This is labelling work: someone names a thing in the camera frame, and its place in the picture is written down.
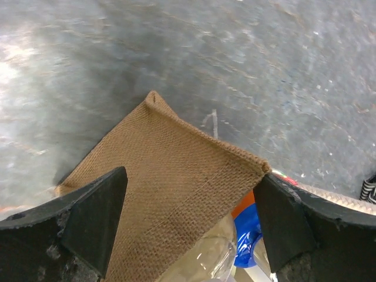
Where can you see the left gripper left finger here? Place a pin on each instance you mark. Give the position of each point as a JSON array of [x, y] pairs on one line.
[[69, 238]]

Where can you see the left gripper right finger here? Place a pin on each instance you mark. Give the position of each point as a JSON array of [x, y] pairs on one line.
[[314, 235]]

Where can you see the striped cloth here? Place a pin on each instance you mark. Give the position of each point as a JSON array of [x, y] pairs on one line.
[[368, 191]]

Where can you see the orange bottle blue pump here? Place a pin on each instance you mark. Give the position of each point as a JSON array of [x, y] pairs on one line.
[[248, 230]]

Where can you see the watermelon print canvas bag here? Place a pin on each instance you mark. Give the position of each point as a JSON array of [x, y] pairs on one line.
[[181, 182]]

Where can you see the clear yellow liquid bottle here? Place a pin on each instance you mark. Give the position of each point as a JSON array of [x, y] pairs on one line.
[[212, 259]]

